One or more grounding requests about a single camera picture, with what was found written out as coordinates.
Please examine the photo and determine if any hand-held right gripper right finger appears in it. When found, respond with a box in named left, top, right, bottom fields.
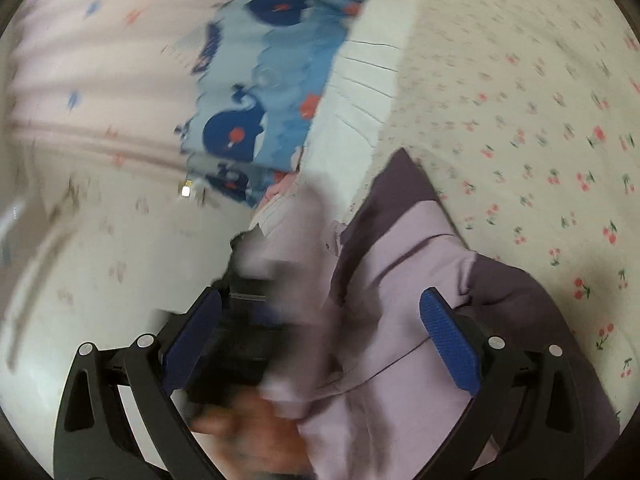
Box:
left=414, top=286, right=622, bottom=480

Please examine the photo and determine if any white pleated cloth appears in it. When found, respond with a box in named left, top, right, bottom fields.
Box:
left=299, top=5, right=417, bottom=231

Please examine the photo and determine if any blue whale print blanket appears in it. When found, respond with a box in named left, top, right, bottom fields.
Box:
left=174, top=0, right=373, bottom=209

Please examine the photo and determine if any person's left hand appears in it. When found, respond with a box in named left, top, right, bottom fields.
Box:
left=192, top=394, right=313, bottom=477

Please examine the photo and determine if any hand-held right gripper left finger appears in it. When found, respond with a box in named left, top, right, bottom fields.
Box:
left=52, top=286, right=224, bottom=480

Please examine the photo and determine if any cherry print bed sheet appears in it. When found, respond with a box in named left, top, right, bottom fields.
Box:
left=345, top=0, right=640, bottom=433

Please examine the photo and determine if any pink printed curtain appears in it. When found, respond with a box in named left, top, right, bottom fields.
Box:
left=0, top=0, right=251, bottom=173

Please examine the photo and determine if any two-tone purple jacket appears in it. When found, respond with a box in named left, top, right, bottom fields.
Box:
left=250, top=147, right=622, bottom=480

